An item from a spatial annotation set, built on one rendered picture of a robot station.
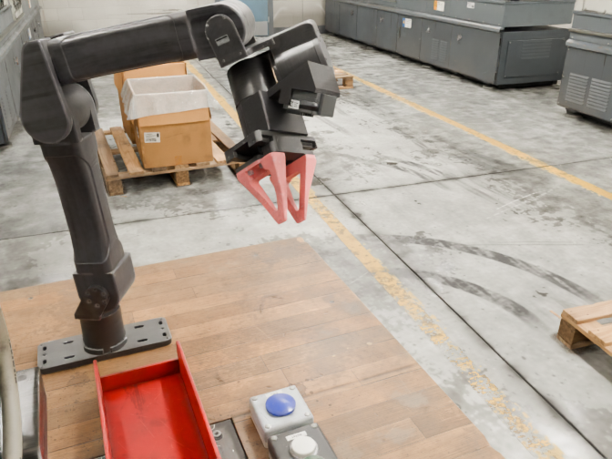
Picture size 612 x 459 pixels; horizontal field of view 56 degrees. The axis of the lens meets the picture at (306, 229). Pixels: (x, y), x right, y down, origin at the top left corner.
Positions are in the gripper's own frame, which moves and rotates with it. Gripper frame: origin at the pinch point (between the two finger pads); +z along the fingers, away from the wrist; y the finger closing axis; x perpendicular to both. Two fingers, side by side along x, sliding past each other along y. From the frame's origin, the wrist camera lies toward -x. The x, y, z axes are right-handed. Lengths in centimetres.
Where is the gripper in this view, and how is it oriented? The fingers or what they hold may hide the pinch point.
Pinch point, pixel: (290, 215)
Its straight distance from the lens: 68.3
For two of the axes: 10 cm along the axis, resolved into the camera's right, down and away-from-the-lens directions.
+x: -6.9, 3.4, 6.4
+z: 2.7, 9.4, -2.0
